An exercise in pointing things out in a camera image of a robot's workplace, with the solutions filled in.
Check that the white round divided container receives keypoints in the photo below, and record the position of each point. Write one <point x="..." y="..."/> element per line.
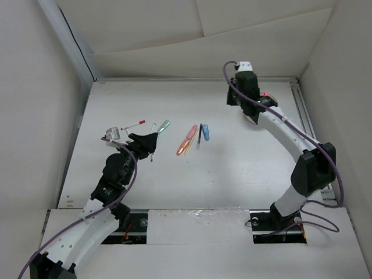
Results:
<point x="252" y="120"/>

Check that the red capped white marker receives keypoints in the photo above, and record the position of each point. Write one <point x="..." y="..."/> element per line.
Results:
<point x="137" y="123"/>

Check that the orange translucent highlighter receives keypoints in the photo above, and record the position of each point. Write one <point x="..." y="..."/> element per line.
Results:
<point x="184" y="145"/>

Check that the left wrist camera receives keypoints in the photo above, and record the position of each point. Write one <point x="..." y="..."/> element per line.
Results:
<point x="113" y="134"/>

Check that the blue translucent highlighter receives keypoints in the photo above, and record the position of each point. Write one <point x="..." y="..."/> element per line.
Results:
<point x="205" y="131"/>

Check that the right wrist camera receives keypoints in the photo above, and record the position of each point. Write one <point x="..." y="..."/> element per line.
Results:
<point x="243" y="66"/>

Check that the green translucent highlighter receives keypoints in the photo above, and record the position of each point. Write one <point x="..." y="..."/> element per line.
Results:
<point x="163" y="126"/>

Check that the dark blue pen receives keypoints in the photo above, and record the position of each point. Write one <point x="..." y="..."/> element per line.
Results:
<point x="198" y="144"/>

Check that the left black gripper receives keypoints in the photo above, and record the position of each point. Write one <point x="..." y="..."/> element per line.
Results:
<point x="142" y="145"/>

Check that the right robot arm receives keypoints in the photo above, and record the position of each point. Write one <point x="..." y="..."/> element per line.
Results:
<point x="314" y="162"/>

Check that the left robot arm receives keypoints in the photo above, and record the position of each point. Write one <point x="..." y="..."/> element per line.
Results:
<point x="104" y="213"/>

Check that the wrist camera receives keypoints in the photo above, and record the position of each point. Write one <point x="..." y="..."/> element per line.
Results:
<point x="243" y="66"/>
<point x="113" y="134"/>

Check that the pink translucent highlighter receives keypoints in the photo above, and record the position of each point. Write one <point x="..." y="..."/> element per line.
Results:
<point x="192" y="132"/>

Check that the yellow thin pen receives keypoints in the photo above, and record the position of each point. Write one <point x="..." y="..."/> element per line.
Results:
<point x="191" y="141"/>

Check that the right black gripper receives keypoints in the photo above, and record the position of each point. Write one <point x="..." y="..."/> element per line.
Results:
<point x="230" y="100"/>

